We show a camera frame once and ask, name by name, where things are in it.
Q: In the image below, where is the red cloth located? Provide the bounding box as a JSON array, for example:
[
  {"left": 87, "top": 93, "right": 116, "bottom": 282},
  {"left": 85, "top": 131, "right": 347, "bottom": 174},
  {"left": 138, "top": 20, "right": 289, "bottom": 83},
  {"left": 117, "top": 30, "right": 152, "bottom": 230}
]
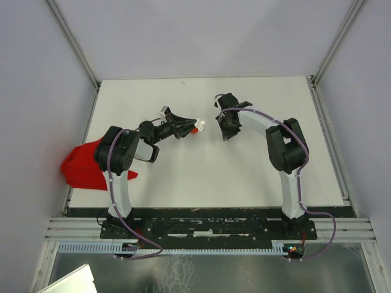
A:
[{"left": 59, "top": 136, "right": 140, "bottom": 192}]

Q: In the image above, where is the white box corner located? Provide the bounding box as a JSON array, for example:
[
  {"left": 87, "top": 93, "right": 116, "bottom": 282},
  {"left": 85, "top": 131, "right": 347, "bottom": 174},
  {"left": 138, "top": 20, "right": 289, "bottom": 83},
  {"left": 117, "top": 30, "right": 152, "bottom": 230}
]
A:
[{"left": 39, "top": 264, "right": 97, "bottom": 293}]

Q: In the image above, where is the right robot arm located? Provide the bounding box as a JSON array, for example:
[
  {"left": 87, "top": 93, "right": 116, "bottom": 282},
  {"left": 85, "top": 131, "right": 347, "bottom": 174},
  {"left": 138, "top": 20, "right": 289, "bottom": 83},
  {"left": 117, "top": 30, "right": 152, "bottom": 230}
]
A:
[{"left": 214, "top": 93, "right": 309, "bottom": 239}]

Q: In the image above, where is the circuit board with leds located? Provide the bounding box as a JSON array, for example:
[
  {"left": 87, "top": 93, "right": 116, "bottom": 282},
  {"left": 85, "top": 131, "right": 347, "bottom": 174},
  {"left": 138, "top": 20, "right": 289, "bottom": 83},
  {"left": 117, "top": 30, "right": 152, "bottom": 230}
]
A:
[{"left": 287, "top": 244, "right": 305, "bottom": 259}]

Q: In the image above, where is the white earbud charging case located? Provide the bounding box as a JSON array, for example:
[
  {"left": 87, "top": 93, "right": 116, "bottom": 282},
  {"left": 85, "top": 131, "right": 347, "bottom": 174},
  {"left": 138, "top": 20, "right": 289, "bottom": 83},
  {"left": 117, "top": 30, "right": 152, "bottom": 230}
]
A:
[{"left": 194, "top": 119, "right": 206, "bottom": 131}]

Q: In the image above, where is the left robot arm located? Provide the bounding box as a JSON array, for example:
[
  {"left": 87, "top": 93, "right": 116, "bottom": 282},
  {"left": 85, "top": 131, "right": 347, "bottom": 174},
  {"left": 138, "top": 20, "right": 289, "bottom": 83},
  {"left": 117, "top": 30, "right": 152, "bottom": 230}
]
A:
[{"left": 93, "top": 107, "right": 206, "bottom": 238}]

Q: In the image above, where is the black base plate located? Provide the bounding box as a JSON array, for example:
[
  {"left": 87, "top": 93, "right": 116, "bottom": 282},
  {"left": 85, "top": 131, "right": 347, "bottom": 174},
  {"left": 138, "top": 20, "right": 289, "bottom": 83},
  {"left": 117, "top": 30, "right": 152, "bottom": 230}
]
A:
[{"left": 100, "top": 208, "right": 317, "bottom": 249}]

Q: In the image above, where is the aluminium frame rail front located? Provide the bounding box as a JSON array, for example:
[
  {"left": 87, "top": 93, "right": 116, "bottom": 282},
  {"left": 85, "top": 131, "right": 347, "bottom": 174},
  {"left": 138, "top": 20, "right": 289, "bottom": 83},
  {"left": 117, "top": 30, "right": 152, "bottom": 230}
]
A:
[{"left": 45, "top": 217, "right": 376, "bottom": 244}]

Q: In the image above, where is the left aluminium corner post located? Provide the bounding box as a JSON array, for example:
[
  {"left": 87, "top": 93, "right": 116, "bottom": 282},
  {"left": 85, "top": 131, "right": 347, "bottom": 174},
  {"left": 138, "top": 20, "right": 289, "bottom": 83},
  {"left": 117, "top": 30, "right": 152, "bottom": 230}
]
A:
[{"left": 44, "top": 0, "right": 100, "bottom": 89}]

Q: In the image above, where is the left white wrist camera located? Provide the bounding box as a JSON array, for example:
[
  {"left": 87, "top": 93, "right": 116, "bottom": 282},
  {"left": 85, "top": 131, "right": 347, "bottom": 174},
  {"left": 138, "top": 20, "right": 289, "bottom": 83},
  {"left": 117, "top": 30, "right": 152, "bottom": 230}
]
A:
[{"left": 159, "top": 106, "right": 171, "bottom": 121}]

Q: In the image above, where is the right aluminium corner post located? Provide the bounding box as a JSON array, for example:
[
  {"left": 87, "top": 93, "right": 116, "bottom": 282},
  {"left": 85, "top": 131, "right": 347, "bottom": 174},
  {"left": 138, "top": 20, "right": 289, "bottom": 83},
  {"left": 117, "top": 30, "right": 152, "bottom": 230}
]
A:
[{"left": 311, "top": 0, "right": 367, "bottom": 87}]

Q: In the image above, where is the white slotted cable duct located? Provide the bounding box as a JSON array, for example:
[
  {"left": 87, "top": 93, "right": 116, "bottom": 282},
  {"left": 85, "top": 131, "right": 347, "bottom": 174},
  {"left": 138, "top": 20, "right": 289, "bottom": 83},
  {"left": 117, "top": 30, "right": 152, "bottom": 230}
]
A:
[{"left": 57, "top": 241, "right": 288, "bottom": 256}]

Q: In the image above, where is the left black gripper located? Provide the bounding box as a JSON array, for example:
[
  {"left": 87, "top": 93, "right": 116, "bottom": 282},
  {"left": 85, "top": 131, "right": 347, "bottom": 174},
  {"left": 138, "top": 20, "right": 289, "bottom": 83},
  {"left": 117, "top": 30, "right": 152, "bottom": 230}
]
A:
[{"left": 152, "top": 112, "right": 198, "bottom": 144}]

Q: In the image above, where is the aluminium corner post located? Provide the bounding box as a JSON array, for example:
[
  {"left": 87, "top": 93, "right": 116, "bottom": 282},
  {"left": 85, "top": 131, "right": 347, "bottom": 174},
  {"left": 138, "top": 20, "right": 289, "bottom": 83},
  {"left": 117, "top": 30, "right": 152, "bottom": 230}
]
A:
[
  {"left": 311, "top": 0, "right": 367, "bottom": 87},
  {"left": 44, "top": 0, "right": 100, "bottom": 89}
]

